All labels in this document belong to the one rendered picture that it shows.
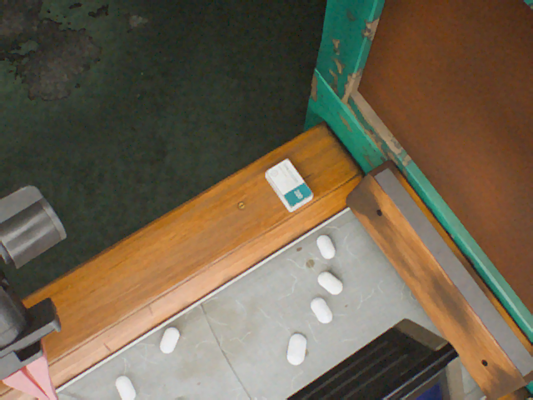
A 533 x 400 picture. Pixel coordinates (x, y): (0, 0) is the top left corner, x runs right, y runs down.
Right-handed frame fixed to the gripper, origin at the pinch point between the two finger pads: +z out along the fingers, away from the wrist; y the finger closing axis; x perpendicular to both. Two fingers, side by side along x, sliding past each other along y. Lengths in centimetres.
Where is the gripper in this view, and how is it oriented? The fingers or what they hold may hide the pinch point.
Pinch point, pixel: (52, 399)
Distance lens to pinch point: 77.2
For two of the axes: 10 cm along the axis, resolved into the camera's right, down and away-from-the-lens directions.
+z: 3.8, 8.4, 3.8
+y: 8.4, -4.9, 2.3
